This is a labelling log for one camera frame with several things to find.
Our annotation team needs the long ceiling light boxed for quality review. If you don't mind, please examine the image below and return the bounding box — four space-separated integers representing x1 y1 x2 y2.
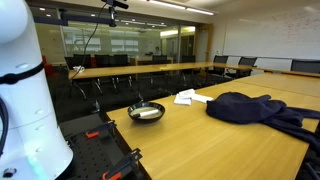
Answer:
185 7 215 17
148 0 187 11

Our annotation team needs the wall whiteboard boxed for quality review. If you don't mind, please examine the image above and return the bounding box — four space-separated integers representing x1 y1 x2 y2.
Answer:
222 12 320 61

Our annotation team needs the dark navy jacket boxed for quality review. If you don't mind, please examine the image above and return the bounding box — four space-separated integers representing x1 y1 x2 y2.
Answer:
205 91 320 154

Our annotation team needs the black perforated mounting board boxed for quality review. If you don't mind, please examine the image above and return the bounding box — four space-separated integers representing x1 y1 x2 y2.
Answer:
58 113 149 180

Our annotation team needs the small white object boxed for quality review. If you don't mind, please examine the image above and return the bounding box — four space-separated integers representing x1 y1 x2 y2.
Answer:
72 65 86 74

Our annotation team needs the folded white paper towel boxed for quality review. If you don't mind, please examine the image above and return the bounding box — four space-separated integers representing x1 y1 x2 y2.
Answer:
178 88 196 100
173 94 193 107

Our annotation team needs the long wooden conference table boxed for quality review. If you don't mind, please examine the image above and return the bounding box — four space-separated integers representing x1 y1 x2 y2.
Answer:
68 61 255 81

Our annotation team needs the black camera on mount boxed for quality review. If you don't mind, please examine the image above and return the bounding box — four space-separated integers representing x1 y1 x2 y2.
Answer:
101 0 130 28

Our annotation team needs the dark brown bowl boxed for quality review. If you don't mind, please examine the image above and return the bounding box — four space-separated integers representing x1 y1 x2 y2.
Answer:
127 101 166 125

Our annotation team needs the flat white paper sheet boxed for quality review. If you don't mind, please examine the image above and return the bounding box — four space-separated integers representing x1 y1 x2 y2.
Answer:
191 93 214 104

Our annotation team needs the wooden framed door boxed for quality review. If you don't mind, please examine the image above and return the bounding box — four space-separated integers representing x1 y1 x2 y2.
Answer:
194 23 215 63

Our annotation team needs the red chair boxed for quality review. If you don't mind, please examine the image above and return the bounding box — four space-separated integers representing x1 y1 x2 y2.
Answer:
41 54 55 78

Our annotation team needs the thin black camera cable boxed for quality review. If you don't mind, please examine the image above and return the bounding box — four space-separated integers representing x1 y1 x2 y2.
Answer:
69 3 108 81

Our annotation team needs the white marker with black cap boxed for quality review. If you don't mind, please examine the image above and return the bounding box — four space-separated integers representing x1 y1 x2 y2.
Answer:
133 108 160 119

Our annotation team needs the black clamp with orange handle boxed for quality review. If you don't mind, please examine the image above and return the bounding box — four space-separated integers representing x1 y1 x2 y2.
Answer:
101 148 144 180
64 120 118 141

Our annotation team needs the black cable on robot arm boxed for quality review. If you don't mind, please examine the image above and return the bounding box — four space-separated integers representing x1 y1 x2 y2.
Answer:
0 96 10 158

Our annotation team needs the wooden side table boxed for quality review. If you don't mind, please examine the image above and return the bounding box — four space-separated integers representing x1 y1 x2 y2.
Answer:
233 68 320 98

